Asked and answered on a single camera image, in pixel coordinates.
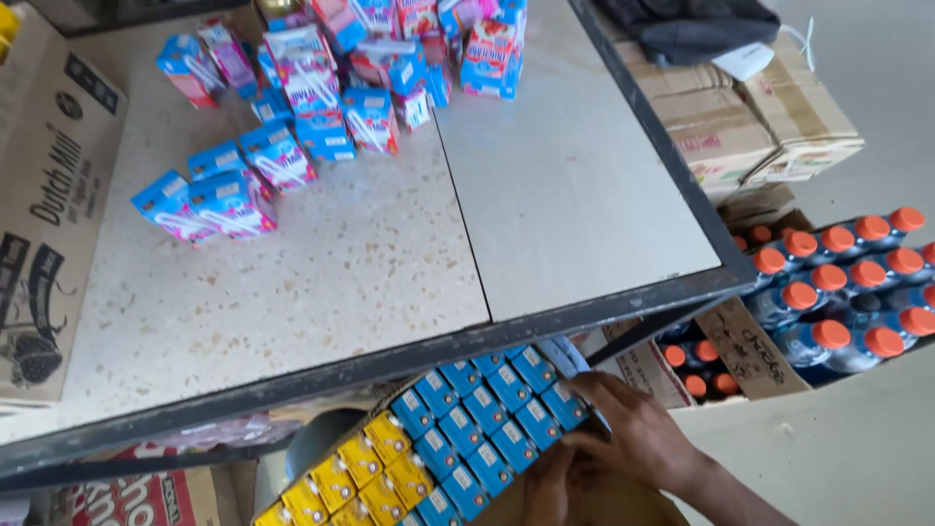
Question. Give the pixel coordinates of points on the cardboard box with red print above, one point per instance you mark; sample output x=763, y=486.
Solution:
x=643, y=369

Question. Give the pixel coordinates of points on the white paper tag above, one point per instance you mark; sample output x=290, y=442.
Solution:
x=743, y=60

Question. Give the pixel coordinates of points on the rows of blue drink cartons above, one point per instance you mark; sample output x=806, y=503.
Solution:
x=475, y=420

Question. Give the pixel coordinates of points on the yellow packet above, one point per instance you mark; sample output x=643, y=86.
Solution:
x=7, y=29

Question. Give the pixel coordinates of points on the large brown printed carton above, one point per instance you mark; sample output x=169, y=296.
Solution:
x=51, y=241

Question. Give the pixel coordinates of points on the red white printed carton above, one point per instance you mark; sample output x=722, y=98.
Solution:
x=153, y=497

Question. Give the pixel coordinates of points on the black metal table frame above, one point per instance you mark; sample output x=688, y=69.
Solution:
x=409, y=358

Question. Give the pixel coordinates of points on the pack of orange-capped bottles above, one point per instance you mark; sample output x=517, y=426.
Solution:
x=697, y=365
x=840, y=292

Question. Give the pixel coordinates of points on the black bag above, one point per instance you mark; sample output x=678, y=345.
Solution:
x=686, y=25

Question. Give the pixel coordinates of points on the handwritten cardboard sign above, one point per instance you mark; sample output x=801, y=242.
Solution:
x=752, y=351

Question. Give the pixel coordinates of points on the person's right hand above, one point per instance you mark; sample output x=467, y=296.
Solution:
x=643, y=438

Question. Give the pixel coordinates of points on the brown cardboard box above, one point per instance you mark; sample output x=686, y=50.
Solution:
x=635, y=511

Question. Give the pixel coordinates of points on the rows of yellow drink cartons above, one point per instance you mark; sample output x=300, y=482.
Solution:
x=365, y=467

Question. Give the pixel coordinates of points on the person's left hand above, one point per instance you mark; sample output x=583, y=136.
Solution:
x=559, y=493

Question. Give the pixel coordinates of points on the person's left fingers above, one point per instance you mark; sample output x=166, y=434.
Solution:
x=546, y=471

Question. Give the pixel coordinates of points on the stack of flattened cardboard boxes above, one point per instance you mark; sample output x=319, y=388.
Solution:
x=730, y=124

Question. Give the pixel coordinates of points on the pile of blue pink cartons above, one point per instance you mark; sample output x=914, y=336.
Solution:
x=314, y=95

